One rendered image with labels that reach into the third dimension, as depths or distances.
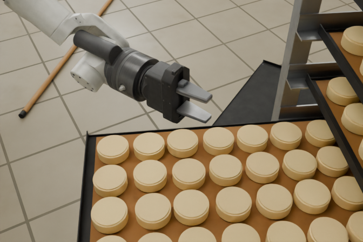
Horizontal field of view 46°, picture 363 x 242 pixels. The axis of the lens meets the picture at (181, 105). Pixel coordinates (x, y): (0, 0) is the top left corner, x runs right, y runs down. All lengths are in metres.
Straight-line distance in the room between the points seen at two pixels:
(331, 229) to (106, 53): 0.48
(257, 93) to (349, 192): 1.38
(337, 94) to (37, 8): 0.55
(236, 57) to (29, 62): 1.06
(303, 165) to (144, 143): 0.25
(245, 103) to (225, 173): 1.31
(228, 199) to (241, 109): 1.31
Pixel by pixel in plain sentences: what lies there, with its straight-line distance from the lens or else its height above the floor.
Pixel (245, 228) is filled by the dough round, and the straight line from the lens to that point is 0.59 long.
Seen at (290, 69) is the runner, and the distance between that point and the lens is 0.71.
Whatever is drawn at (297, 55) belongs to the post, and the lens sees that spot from 0.70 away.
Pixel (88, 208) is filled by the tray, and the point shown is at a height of 0.77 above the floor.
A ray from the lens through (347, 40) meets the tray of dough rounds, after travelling 0.63.
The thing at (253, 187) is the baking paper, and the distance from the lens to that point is 0.66.
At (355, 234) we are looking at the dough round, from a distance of 0.63.
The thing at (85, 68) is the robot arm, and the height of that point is 0.79.
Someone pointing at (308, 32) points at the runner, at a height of 0.95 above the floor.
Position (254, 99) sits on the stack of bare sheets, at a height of 0.02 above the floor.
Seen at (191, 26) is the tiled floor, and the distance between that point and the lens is 2.48.
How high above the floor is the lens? 1.29
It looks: 42 degrees down
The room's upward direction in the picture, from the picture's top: straight up
